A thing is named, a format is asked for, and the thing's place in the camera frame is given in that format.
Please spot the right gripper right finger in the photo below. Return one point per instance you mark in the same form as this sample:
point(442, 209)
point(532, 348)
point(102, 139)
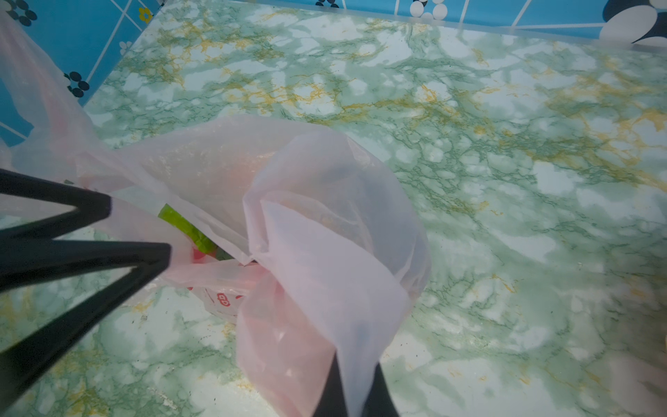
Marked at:
point(379, 402)

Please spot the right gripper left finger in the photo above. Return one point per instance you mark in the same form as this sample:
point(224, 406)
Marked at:
point(332, 402)

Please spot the pink translucent plastic bag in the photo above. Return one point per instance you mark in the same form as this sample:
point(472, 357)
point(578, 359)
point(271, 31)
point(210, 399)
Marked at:
point(328, 255)

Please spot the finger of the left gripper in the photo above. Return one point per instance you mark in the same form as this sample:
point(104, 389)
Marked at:
point(48, 209)
point(53, 293)

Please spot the green fake vegetable leaf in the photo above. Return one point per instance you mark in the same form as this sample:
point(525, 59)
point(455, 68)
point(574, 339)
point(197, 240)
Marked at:
point(203, 246)

